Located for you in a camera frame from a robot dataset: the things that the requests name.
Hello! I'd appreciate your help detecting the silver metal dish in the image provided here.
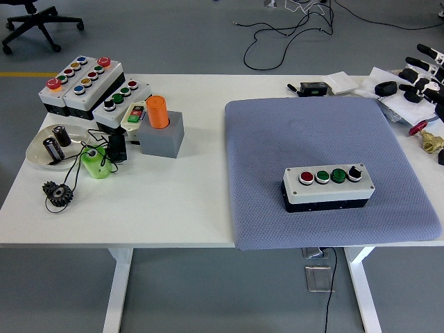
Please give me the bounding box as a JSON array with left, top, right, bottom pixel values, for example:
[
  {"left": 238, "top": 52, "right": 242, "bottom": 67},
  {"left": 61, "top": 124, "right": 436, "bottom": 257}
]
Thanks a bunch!
[{"left": 26, "top": 123, "right": 92, "bottom": 170}]

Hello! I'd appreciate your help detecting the black cable under table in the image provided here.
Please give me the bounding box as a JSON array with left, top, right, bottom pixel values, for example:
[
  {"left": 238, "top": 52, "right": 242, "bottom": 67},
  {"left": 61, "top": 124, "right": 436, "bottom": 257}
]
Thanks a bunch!
[{"left": 324, "top": 246, "right": 339, "bottom": 333}]

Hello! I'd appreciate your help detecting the clear plastic bag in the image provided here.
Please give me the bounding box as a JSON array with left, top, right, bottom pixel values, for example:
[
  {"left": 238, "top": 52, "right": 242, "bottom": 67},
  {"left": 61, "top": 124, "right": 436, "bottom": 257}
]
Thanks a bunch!
[{"left": 379, "top": 98, "right": 416, "bottom": 125}]

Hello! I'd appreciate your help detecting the black power adapter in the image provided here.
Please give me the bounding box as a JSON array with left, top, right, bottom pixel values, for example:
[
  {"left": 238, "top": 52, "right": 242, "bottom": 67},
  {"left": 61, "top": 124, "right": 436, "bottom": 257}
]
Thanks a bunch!
[{"left": 107, "top": 133, "right": 128, "bottom": 163}]

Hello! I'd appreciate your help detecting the green plastic cylinder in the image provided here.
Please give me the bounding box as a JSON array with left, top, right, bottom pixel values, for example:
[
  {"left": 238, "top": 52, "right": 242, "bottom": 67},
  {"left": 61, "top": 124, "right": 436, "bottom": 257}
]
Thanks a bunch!
[{"left": 79, "top": 144, "right": 114, "bottom": 180}]

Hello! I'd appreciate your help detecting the long black floor cable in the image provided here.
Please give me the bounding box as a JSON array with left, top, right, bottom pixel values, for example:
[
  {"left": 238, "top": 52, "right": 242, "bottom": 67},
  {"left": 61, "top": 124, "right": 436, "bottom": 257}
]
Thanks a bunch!
[{"left": 332, "top": 0, "right": 444, "bottom": 31}]

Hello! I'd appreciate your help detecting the four-button box with selector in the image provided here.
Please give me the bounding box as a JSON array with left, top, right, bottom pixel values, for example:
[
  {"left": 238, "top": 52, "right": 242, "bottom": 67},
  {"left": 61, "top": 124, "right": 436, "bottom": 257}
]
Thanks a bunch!
[{"left": 92, "top": 78, "right": 153, "bottom": 135}]

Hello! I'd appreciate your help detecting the black metal gear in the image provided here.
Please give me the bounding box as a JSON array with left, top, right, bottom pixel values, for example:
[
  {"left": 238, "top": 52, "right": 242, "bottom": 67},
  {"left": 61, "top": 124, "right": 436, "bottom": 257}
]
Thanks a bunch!
[{"left": 41, "top": 180, "right": 76, "bottom": 209}]

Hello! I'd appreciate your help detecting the looped black floor cable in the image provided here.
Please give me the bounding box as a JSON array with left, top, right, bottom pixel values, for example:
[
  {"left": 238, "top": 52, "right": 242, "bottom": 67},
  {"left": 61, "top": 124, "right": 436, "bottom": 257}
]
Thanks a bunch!
[{"left": 232, "top": 10, "right": 336, "bottom": 70}]

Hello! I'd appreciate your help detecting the grey-blue textured mat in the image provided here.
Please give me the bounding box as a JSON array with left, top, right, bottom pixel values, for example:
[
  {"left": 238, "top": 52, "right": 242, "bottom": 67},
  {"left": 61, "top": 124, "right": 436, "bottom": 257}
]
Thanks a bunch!
[{"left": 224, "top": 96, "right": 441, "bottom": 251}]

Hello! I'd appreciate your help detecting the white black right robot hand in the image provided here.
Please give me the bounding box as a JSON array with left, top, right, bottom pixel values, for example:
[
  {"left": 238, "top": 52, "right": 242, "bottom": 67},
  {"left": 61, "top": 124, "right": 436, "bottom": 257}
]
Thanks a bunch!
[{"left": 398, "top": 43, "right": 444, "bottom": 122}]

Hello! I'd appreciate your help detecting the brass valve with red handle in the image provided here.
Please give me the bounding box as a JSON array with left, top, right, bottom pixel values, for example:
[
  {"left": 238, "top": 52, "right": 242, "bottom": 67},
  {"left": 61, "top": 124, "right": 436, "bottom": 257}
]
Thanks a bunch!
[{"left": 408, "top": 120, "right": 444, "bottom": 155}]

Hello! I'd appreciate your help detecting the black office chair base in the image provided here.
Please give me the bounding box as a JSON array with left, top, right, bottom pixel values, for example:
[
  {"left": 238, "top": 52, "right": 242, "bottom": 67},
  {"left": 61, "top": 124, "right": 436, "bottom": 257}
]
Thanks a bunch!
[{"left": 1, "top": 0, "right": 85, "bottom": 56}]

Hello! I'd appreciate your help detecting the orange cylinder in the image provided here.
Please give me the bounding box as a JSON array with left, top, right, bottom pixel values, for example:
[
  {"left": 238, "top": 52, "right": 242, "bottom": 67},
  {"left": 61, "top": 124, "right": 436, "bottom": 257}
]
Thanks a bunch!
[{"left": 145, "top": 95, "right": 170, "bottom": 130}]

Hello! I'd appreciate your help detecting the white floor cable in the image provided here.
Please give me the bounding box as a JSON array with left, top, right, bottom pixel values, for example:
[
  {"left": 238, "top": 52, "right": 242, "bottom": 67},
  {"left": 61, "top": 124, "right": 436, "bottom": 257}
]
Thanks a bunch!
[{"left": 284, "top": 0, "right": 329, "bottom": 15}]

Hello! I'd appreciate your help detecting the grey block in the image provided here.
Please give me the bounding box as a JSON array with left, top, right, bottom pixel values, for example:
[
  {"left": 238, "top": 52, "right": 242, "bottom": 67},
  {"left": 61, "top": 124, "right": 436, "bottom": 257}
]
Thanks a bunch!
[{"left": 137, "top": 110, "right": 185, "bottom": 159}]

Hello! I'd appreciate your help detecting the thin black cord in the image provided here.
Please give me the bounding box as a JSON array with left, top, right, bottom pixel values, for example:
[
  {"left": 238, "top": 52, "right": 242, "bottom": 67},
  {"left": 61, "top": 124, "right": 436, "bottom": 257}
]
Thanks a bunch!
[{"left": 44, "top": 128, "right": 121, "bottom": 214}]

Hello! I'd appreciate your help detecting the white wall switch plate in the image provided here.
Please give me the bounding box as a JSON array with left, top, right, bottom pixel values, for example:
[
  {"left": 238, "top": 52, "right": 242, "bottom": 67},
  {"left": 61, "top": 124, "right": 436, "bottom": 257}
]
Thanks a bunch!
[{"left": 322, "top": 71, "right": 358, "bottom": 94}]

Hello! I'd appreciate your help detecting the cream red-green switch box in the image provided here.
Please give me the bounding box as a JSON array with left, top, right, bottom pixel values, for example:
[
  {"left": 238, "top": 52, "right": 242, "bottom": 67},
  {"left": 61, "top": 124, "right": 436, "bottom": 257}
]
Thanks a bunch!
[{"left": 120, "top": 101, "right": 148, "bottom": 143}]

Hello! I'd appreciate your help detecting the open metal floor socket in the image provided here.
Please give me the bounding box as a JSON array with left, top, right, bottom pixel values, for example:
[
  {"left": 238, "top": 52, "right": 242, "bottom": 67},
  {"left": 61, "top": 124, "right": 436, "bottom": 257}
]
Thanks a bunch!
[{"left": 301, "top": 246, "right": 330, "bottom": 259}]

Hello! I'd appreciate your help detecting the black capacitor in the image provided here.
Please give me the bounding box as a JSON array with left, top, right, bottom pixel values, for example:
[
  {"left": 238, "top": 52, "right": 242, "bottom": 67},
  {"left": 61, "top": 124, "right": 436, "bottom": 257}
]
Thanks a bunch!
[
  {"left": 42, "top": 137, "right": 66, "bottom": 162},
  {"left": 51, "top": 125, "right": 72, "bottom": 148}
]

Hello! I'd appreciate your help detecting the five-button box with mushroom button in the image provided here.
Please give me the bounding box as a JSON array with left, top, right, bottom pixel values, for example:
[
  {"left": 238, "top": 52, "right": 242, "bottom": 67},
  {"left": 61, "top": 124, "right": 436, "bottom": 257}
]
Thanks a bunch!
[
  {"left": 37, "top": 55, "right": 94, "bottom": 117},
  {"left": 61, "top": 56, "right": 126, "bottom": 121}
]

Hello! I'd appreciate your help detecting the white table leg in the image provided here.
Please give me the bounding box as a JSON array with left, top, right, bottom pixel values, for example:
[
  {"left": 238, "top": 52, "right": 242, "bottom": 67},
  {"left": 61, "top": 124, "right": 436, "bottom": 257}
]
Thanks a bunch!
[
  {"left": 103, "top": 248, "right": 135, "bottom": 333},
  {"left": 343, "top": 246, "right": 382, "bottom": 333}
]

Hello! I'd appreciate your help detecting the white paper sheet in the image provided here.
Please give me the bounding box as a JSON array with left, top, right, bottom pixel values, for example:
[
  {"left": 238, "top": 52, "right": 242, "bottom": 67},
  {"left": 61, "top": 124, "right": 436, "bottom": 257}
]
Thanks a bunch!
[{"left": 353, "top": 66, "right": 444, "bottom": 126}]

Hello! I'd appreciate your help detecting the white four-button control box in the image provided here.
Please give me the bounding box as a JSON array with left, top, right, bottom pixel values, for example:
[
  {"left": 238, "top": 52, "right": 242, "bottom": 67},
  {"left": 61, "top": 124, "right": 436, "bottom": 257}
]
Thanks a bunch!
[{"left": 281, "top": 162, "right": 376, "bottom": 213}]

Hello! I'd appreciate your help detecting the closed metal floor socket plate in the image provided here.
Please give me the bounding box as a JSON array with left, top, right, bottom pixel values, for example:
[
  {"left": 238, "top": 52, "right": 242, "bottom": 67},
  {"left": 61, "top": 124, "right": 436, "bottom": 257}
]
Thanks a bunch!
[{"left": 304, "top": 265, "right": 336, "bottom": 293}]

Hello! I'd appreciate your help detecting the black device with green label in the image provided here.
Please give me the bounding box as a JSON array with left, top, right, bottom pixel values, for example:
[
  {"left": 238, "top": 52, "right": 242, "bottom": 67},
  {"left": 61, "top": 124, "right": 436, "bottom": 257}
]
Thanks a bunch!
[{"left": 298, "top": 81, "right": 327, "bottom": 97}]

